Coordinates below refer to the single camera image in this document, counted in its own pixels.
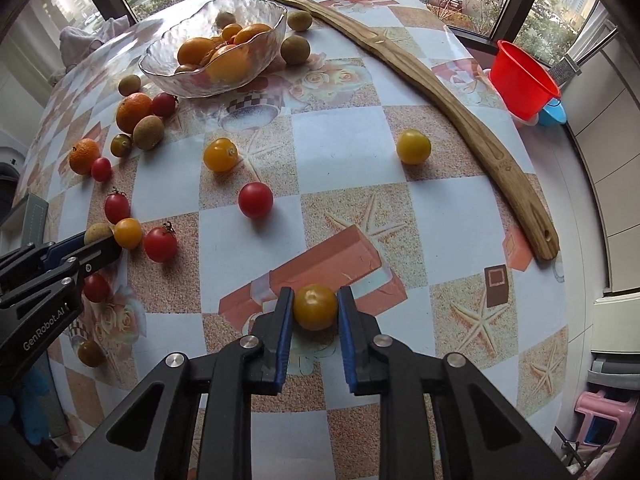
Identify small orange mandarin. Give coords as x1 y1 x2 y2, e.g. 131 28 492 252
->
68 138 101 176

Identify large orange mandarin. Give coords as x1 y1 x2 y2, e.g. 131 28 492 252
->
115 92 152 133

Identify yellow tomato centre left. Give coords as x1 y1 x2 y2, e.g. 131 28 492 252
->
203 138 239 174

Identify longan right of bowl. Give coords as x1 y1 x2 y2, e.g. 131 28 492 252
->
280 35 311 66

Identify red tomato stem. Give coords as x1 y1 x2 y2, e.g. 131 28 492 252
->
104 188 130 224

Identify dark yellow tomato low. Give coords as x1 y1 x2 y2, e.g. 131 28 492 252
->
77 340 105 368

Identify pink plastic stool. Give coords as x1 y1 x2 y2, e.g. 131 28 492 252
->
574 390 638 448

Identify red tomato near small mandarin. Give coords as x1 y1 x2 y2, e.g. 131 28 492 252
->
91 157 112 183

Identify red tomato beside mandarin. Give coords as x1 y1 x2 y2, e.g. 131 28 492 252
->
150 92 177 119

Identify clear glass fruit bowl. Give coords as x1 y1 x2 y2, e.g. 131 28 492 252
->
139 0 288 98

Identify red cherry tomato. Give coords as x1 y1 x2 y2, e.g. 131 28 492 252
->
238 182 273 219

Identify brown longan near mandarin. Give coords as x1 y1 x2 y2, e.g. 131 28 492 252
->
132 115 165 151

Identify red tomato with stem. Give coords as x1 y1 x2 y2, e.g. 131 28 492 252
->
143 222 178 263

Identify yellow tomato right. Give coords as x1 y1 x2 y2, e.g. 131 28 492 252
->
396 129 432 166

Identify blue plastic scoop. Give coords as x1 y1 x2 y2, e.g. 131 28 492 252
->
538 99 567 127

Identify oranges in bowl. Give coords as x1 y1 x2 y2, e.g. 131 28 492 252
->
174 11 272 84

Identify red plastic bucket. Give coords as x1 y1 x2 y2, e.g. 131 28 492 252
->
489 40 561 122

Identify white cloth on chair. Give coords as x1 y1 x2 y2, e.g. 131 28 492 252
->
60 15 130 73

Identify orange yellow cherry tomato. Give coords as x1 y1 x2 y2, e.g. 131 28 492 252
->
113 218 143 250

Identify longan behind bowl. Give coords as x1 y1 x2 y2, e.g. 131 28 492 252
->
288 11 312 32

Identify red tomato low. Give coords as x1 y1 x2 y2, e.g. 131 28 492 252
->
82 273 111 304

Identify long wooden stick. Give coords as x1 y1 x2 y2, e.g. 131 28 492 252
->
274 0 560 261

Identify greenish yellow tomato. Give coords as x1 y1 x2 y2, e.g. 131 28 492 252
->
110 133 132 158

